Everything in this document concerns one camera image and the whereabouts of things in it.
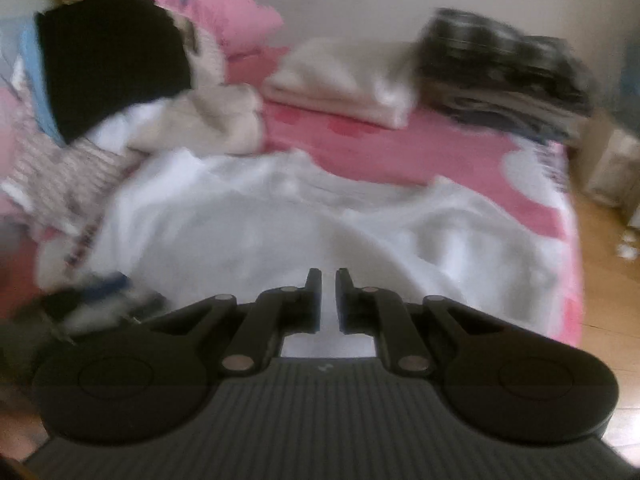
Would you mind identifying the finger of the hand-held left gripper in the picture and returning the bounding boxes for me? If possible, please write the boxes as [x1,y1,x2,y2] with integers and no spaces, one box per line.
[44,270,169,334]

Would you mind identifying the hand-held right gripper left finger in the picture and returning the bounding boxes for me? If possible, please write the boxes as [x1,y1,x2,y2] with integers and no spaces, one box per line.
[150,267,323,377]

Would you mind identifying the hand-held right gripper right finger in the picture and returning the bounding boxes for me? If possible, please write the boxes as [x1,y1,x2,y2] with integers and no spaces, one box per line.
[335,267,507,377]

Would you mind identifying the white bear outline sweatshirt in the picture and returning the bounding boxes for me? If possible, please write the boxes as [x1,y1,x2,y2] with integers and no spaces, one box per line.
[40,147,562,361]

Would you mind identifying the folded cream clothes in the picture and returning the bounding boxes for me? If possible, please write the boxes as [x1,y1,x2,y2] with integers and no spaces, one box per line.
[261,36,422,129]

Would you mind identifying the stack of folded dark clothes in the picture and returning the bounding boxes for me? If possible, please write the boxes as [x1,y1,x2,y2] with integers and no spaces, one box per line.
[414,6,602,147]

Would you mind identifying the houndstooth knit garment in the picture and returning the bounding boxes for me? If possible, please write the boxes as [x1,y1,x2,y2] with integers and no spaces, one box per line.
[0,104,142,242]

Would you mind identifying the white crumpled shirt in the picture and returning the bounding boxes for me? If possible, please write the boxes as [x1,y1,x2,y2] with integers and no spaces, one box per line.
[89,104,167,157]

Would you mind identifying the pink floral blanket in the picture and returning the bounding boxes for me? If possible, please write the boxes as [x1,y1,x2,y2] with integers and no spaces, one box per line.
[0,44,587,352]

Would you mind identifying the cream fleece garment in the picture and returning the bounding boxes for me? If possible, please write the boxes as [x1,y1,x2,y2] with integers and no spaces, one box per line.
[129,25,267,157]

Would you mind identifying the light blue garment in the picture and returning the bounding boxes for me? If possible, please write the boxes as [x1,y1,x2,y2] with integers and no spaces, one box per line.
[19,24,67,147]

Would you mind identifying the black garment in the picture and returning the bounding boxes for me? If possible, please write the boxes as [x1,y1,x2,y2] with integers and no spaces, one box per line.
[34,0,194,147]

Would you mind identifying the crumpled white tissue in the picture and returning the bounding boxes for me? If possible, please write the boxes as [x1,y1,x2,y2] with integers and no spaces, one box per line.
[614,229,640,262]

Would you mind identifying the white water dispenser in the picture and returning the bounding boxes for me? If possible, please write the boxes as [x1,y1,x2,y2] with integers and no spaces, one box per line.
[574,110,640,213]

